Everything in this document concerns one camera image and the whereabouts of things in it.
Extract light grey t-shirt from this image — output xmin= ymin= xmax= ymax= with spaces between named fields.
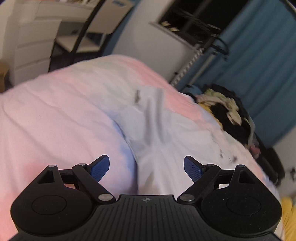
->
xmin=115 ymin=86 xmax=254 ymax=196

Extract pile of dark clothes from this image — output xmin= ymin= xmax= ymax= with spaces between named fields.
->
xmin=196 ymin=84 xmax=255 ymax=149

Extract pastel tie-dye bed duvet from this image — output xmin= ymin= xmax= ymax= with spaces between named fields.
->
xmin=1 ymin=55 xmax=279 ymax=240

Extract black suitcase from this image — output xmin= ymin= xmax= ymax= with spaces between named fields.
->
xmin=249 ymin=134 xmax=285 ymax=187

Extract cream knitted scarf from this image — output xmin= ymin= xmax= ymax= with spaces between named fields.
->
xmin=197 ymin=88 xmax=242 ymax=125

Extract yellow garment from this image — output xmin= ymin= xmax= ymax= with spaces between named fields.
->
xmin=281 ymin=197 xmax=296 ymax=241

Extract large blue curtain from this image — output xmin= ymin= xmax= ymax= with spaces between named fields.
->
xmin=193 ymin=1 xmax=295 ymax=146

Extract white wooden chair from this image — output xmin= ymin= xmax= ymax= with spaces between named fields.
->
xmin=50 ymin=1 xmax=134 ymax=71

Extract white desk drawers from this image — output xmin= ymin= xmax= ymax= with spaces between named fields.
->
xmin=3 ymin=1 xmax=94 ymax=85

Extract dark window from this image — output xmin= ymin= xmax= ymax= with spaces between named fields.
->
xmin=159 ymin=0 xmax=248 ymax=46

